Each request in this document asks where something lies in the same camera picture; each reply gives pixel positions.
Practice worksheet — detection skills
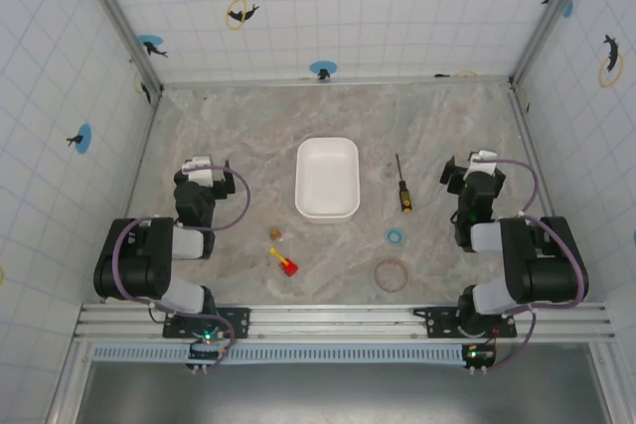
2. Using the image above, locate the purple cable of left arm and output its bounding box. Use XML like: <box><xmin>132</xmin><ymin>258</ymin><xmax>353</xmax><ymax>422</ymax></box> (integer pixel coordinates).
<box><xmin>110</xmin><ymin>165</ymin><xmax>251</xmax><ymax>371</ymax></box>

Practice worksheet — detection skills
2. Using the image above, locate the black base plate left arm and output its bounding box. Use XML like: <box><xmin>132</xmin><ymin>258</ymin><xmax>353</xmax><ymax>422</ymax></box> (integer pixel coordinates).
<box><xmin>162</xmin><ymin>306</ymin><xmax>251</xmax><ymax>342</ymax></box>

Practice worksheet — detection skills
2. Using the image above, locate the small dolphin sticker yellow ring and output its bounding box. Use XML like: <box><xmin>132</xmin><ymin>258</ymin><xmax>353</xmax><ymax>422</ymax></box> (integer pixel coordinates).
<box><xmin>225</xmin><ymin>0</ymin><xmax>261</xmax><ymax>31</ymax></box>

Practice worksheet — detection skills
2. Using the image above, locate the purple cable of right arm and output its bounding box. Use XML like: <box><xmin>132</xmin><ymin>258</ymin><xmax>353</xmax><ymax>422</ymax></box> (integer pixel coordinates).
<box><xmin>489</xmin><ymin>158</ymin><xmax>586</xmax><ymax>372</ymax></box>

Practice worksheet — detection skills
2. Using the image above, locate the screwdriver black yellow handle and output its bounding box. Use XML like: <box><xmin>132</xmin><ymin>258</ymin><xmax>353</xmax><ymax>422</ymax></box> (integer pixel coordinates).
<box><xmin>395</xmin><ymin>153</ymin><xmax>413</xmax><ymax>214</ymax></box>

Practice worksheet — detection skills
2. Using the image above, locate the aluminium mounting rail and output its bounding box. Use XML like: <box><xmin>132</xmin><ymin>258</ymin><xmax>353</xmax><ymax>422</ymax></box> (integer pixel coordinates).
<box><xmin>73</xmin><ymin>301</ymin><xmax>618</xmax><ymax>345</ymax></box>

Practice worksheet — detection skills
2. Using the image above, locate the red yellow toy shovel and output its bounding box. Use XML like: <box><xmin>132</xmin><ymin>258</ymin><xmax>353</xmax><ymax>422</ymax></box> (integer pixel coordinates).
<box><xmin>268</xmin><ymin>246</ymin><xmax>300</xmax><ymax>278</ymax></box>

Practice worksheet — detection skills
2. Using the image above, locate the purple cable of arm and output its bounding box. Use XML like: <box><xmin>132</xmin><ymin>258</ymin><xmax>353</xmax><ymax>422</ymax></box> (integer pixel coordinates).
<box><xmin>110</xmin><ymin>165</ymin><xmax>251</xmax><ymax>371</ymax></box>
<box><xmin>489</xmin><ymin>158</ymin><xmax>586</xmax><ymax>372</ymax></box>

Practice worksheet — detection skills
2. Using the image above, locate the dolphin sticker blue disc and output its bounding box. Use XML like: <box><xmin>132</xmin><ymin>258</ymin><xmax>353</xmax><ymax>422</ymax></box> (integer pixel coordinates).
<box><xmin>308</xmin><ymin>60</ymin><xmax>339</xmax><ymax>82</ymax></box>
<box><xmin>66</xmin><ymin>122</ymin><xmax>94</xmax><ymax>154</ymax></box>
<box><xmin>135</xmin><ymin>34</ymin><xmax>169</xmax><ymax>60</ymax></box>

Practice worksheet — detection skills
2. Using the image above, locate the aluminium frame post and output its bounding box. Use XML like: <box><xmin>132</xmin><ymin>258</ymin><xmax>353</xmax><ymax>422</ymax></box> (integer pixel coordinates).
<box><xmin>510</xmin><ymin>0</ymin><xmax>597</xmax><ymax>86</ymax></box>
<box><xmin>73</xmin><ymin>0</ymin><xmax>164</xmax><ymax>93</ymax></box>

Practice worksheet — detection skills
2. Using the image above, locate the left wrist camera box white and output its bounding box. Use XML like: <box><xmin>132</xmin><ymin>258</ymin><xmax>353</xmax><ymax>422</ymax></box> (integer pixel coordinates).
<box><xmin>180</xmin><ymin>156</ymin><xmax>214</xmax><ymax>188</ymax></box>

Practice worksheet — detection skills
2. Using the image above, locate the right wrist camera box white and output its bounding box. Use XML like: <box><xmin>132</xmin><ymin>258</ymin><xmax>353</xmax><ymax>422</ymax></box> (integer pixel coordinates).
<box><xmin>466</xmin><ymin>149</ymin><xmax>499</xmax><ymax>177</ymax></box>

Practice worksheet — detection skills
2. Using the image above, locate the aluminium frame bar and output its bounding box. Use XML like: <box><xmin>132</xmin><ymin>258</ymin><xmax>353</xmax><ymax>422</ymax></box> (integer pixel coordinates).
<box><xmin>159</xmin><ymin>73</ymin><xmax>515</xmax><ymax>89</ymax></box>

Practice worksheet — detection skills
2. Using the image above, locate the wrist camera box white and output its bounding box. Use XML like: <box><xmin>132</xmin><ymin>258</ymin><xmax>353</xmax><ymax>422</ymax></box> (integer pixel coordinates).
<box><xmin>466</xmin><ymin>149</ymin><xmax>499</xmax><ymax>177</ymax></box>
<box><xmin>180</xmin><ymin>156</ymin><xmax>214</xmax><ymax>188</ymax></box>

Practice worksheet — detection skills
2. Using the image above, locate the pale slotted cable duct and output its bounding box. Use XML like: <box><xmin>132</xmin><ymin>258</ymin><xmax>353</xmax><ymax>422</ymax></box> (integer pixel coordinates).
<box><xmin>90</xmin><ymin>343</ymin><xmax>498</xmax><ymax>364</ymax></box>

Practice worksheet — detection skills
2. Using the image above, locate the black base plate right arm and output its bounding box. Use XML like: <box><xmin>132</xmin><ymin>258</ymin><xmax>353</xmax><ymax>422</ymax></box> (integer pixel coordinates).
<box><xmin>412</xmin><ymin>305</ymin><xmax>519</xmax><ymax>342</ymax></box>

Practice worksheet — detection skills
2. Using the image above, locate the brown rubber ring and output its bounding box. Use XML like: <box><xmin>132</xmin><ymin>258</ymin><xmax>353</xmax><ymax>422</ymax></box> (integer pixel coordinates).
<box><xmin>373</xmin><ymin>258</ymin><xmax>411</xmax><ymax>293</ymax></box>

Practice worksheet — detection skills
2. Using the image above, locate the white plastic bin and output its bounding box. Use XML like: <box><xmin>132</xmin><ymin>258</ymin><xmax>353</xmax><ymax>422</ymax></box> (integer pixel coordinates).
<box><xmin>294</xmin><ymin>136</ymin><xmax>361</xmax><ymax>225</ymax></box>

